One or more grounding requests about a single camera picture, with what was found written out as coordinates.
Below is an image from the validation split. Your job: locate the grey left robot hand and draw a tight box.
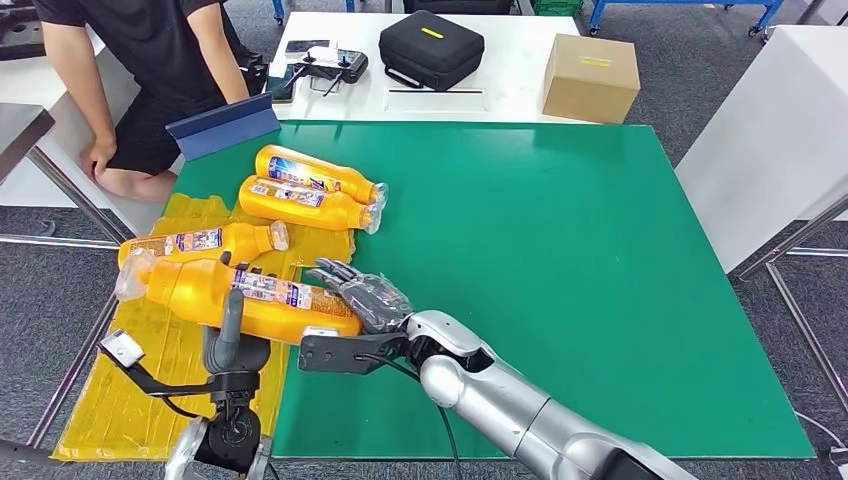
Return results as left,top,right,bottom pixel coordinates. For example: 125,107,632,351
201,288,273,377

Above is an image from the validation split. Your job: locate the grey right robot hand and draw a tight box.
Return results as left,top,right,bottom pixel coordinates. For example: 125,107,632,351
305,258,415,336

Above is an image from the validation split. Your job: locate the orange detergent bottle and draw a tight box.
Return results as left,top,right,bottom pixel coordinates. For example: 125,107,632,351
113,248,364,347
238,174,384,235
117,220,291,270
254,144,390,205

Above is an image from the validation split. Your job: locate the green table mat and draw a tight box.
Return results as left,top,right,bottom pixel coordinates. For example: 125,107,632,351
170,120,816,460

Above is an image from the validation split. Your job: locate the blue tablet case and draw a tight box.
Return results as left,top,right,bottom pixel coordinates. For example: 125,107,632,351
165,92,282,162

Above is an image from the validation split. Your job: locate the dark tablet device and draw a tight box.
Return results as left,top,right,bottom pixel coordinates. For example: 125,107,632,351
266,62,296,105

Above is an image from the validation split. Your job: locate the black remote controller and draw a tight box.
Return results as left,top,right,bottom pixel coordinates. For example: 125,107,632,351
289,47,370,98

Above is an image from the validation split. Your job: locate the black zipped carrying case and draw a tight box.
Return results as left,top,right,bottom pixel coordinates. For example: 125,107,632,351
378,9,486,93

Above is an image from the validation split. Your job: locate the white desk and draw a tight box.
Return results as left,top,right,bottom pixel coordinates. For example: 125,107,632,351
268,11,598,125

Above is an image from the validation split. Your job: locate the black case behind desk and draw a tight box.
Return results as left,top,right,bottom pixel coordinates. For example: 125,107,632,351
402,0,518,16

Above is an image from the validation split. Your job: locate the brown cardboard box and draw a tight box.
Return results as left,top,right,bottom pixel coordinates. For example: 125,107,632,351
541,33,642,125

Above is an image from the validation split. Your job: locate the grey table with steel leg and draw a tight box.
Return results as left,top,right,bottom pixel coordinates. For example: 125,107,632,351
0,103,137,250

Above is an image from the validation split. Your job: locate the person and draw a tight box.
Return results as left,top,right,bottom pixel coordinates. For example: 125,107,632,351
33,0,270,203

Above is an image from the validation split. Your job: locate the white bench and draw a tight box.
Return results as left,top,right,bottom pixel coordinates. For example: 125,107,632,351
0,29,183,238

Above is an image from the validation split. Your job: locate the green plastic crate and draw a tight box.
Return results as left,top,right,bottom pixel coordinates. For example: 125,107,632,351
529,0,586,19

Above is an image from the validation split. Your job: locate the black moulded tray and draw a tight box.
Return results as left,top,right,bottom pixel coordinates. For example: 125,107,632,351
0,0,49,61

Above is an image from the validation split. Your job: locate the white side table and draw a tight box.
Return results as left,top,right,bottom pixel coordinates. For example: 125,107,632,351
674,25,848,274

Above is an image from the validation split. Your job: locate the blue metal cart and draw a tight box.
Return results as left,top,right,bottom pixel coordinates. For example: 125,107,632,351
588,0,790,38

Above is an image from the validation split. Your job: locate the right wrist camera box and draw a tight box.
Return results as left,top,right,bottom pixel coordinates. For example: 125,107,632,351
298,326,409,376

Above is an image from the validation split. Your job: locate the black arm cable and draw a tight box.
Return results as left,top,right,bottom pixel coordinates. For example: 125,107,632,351
360,352,463,480

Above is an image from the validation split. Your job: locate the blue trolley frame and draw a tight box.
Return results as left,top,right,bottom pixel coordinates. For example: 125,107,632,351
270,0,362,26

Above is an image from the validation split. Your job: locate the steel side table frame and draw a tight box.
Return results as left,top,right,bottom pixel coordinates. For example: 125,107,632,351
731,195,848,411

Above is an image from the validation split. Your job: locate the white floor cable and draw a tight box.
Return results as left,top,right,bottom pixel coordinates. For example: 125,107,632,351
793,409,848,458

